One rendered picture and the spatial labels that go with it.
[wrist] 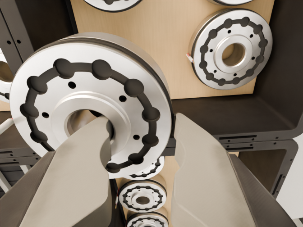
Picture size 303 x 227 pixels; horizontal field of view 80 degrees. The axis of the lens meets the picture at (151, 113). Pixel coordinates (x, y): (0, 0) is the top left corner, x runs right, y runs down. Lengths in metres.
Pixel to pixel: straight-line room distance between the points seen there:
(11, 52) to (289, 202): 0.90
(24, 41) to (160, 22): 0.16
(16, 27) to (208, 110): 0.24
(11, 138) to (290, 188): 0.80
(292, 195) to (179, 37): 0.73
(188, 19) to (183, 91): 0.10
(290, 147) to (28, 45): 0.31
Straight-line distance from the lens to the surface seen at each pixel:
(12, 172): 0.50
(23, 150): 0.28
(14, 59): 0.22
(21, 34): 0.21
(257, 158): 0.36
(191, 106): 0.29
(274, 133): 0.26
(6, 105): 0.39
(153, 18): 0.27
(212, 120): 0.26
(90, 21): 0.28
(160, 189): 0.40
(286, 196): 0.87
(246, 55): 0.27
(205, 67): 0.27
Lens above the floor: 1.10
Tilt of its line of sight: 59 degrees down
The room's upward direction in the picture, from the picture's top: 178 degrees clockwise
